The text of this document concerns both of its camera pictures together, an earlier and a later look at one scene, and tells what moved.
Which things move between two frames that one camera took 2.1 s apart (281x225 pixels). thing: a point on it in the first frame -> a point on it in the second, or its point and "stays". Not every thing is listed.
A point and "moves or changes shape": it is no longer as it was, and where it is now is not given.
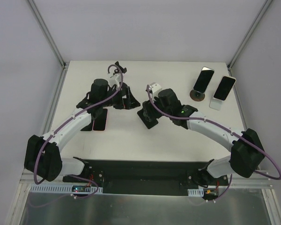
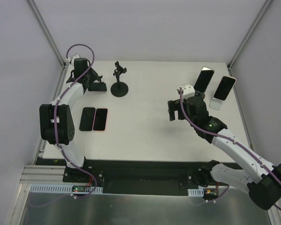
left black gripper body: [125, 99] -> [93, 76]
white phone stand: [215, 103] stays
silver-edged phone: [203, 79] stays
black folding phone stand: [149, 114] moves or changes shape
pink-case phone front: [99, 123] stays
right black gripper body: [147, 115] -> [176, 108]
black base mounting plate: [144, 177] stays
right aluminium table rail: [238, 98] stays
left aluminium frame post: [48, 33] stays
